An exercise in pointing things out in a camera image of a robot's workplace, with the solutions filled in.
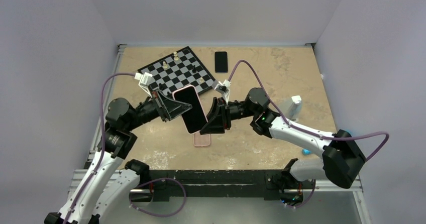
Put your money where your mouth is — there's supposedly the black bare phone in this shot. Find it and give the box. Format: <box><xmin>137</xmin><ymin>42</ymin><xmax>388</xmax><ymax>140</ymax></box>
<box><xmin>215</xmin><ymin>51</ymin><xmax>229</xmax><ymax>73</ymax></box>

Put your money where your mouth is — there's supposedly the black chess pawn left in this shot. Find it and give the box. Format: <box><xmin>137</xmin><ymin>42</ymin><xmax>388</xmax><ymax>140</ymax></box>
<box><xmin>159</xmin><ymin>84</ymin><xmax>167</xmax><ymax>91</ymax></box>

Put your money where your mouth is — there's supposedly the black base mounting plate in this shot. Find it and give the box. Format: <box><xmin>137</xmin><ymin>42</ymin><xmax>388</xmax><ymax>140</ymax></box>
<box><xmin>130</xmin><ymin>169</ymin><xmax>314</xmax><ymax>205</ymax></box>

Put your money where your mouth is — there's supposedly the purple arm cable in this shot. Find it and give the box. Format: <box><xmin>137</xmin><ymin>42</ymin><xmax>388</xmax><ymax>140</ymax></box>
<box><xmin>61</xmin><ymin>72</ymin><xmax>139</xmax><ymax>224</ymax></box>
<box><xmin>228</xmin><ymin>60</ymin><xmax>390</xmax><ymax>163</ymax></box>

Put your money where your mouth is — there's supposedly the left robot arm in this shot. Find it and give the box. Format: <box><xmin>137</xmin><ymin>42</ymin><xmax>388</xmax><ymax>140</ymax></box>
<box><xmin>44</xmin><ymin>91</ymin><xmax>192</xmax><ymax>223</ymax></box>

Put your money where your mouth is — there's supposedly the pink phone case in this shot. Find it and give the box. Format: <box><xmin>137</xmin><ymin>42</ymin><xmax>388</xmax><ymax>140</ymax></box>
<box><xmin>193</xmin><ymin>132</ymin><xmax>211</xmax><ymax>147</ymax></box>

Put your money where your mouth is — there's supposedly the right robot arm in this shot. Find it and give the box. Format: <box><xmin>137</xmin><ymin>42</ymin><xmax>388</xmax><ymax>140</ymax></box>
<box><xmin>200</xmin><ymin>87</ymin><xmax>366</xmax><ymax>189</ymax></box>

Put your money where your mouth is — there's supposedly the aluminium table frame rail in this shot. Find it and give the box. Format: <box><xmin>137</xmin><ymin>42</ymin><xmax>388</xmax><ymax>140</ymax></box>
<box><xmin>87</xmin><ymin>44</ymin><xmax>127</xmax><ymax>162</ymax></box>

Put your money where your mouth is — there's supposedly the white chess pawn far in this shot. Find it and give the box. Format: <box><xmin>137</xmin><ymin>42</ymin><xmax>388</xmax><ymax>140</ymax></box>
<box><xmin>173</xmin><ymin>52</ymin><xmax>179</xmax><ymax>61</ymax></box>

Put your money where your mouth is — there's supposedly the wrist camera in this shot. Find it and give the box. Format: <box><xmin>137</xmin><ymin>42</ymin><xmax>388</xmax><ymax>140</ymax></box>
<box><xmin>134</xmin><ymin>72</ymin><xmax>155</xmax><ymax>98</ymax></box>
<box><xmin>212</xmin><ymin>79</ymin><xmax>231</xmax><ymax>103</ymax></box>

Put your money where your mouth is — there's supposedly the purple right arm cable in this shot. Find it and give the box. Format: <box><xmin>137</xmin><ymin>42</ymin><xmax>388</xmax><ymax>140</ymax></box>
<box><xmin>228</xmin><ymin>60</ymin><xmax>390</xmax><ymax>163</ymax></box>

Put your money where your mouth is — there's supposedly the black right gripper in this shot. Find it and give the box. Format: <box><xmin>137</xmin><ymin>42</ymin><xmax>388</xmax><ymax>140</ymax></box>
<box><xmin>198</xmin><ymin>97</ymin><xmax>258</xmax><ymax>135</ymax></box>

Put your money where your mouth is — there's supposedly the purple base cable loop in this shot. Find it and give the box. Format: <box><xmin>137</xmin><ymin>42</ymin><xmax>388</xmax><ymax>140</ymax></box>
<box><xmin>128</xmin><ymin>178</ymin><xmax>186</xmax><ymax>218</ymax></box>

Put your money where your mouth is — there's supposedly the black and white chessboard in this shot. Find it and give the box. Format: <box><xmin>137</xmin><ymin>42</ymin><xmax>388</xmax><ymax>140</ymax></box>
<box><xmin>138</xmin><ymin>46</ymin><xmax>216</xmax><ymax>95</ymax></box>

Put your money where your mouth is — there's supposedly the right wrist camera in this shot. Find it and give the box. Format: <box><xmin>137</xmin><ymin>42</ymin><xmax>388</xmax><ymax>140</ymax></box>
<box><xmin>212</xmin><ymin>79</ymin><xmax>231</xmax><ymax>103</ymax></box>

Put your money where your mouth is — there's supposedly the white spray bottle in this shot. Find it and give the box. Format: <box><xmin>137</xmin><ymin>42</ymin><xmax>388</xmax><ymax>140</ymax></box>
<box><xmin>278</xmin><ymin>95</ymin><xmax>303</xmax><ymax>122</ymax></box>

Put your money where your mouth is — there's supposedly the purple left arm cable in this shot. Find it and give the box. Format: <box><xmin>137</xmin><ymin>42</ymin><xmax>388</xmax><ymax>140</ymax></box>
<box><xmin>61</xmin><ymin>72</ymin><xmax>139</xmax><ymax>224</ymax></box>

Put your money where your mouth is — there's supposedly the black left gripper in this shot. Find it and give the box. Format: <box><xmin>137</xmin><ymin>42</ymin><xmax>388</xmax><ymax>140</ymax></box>
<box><xmin>125</xmin><ymin>88</ymin><xmax>191</xmax><ymax>131</ymax></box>

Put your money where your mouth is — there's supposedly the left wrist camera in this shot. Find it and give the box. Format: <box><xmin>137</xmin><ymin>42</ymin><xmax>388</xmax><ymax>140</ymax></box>
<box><xmin>134</xmin><ymin>72</ymin><xmax>155</xmax><ymax>98</ymax></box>

